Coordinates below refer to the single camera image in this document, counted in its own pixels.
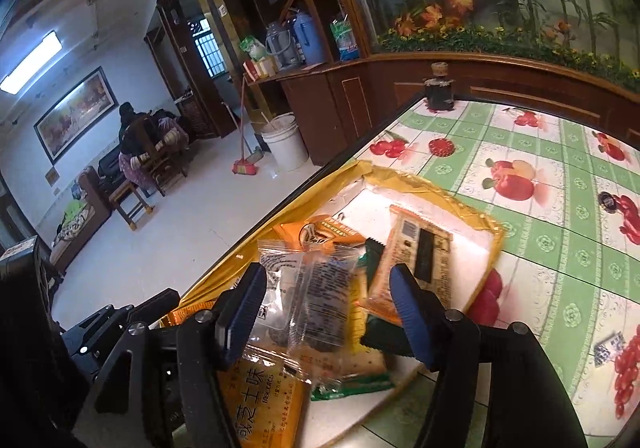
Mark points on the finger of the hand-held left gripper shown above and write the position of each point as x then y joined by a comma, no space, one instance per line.
145,308

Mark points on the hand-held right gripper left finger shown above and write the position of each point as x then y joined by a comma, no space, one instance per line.
245,323

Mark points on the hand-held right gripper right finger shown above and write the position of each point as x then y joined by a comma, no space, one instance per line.
410,323

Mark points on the clear snack packet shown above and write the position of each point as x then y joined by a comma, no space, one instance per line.
307,298

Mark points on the yellow cardboard box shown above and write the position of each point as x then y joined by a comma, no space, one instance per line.
450,213

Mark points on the blue white patterned candy packet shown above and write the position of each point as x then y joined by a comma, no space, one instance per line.
608,350

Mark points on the dark green snack packet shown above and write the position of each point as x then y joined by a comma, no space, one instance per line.
382,335

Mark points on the green cracker packet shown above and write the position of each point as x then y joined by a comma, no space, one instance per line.
360,370

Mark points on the orange packet with barcode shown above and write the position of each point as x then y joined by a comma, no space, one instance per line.
415,253

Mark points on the orange biscuit packet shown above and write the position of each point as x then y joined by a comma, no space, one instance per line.
262,403

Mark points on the wooden sofa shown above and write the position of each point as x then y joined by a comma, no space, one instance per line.
80,218

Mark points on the orange snack packet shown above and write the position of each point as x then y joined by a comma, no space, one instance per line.
320,233

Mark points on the wooden chair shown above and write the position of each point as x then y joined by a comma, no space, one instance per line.
160,165

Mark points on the broom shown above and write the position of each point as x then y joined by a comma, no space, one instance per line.
245,163

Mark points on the fruit print tablecloth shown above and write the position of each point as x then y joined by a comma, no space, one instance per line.
550,238

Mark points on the white bucket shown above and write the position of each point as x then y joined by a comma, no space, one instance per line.
285,143

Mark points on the wooden cabinet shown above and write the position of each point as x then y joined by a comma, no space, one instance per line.
350,108

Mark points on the dark bottle cap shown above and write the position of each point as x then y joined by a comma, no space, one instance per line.
608,201

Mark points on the dark glass bottle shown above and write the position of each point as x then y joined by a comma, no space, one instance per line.
439,88

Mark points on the ceiling light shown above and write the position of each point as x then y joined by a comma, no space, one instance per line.
30,62

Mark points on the green white bag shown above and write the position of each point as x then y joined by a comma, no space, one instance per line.
252,48

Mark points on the grey thermos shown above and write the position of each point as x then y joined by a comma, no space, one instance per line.
281,47

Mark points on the blue thermos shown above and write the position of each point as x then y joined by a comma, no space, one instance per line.
308,38

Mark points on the framed wall painting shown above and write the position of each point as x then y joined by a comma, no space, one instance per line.
75,113

